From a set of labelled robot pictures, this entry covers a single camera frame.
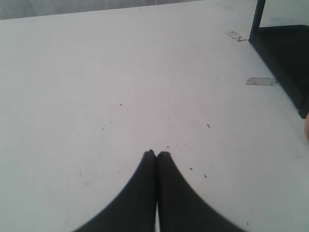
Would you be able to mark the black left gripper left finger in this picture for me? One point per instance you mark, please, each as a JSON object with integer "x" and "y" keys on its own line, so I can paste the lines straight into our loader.
{"x": 134, "y": 208}

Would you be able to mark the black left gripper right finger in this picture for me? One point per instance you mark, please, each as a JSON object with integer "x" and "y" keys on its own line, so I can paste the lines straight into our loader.
{"x": 180, "y": 209}

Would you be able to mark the terracotta pink mug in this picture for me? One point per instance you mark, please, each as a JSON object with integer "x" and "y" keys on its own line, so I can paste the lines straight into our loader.
{"x": 306, "y": 127}

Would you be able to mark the black metal mug rack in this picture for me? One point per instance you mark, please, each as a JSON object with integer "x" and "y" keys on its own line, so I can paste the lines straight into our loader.
{"x": 285, "y": 51}

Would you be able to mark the clear tape strip near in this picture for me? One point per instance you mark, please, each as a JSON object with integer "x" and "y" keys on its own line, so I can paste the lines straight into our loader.
{"x": 255, "y": 81}

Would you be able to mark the clear tape strip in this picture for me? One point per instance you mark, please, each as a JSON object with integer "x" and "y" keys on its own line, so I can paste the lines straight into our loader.
{"x": 235, "y": 36}
{"x": 255, "y": 81}

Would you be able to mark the clear tape strip far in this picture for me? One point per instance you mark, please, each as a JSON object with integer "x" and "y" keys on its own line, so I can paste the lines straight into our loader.
{"x": 235, "y": 36}

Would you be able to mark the white backdrop curtain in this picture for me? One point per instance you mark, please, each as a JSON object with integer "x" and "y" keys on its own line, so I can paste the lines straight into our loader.
{"x": 10, "y": 9}

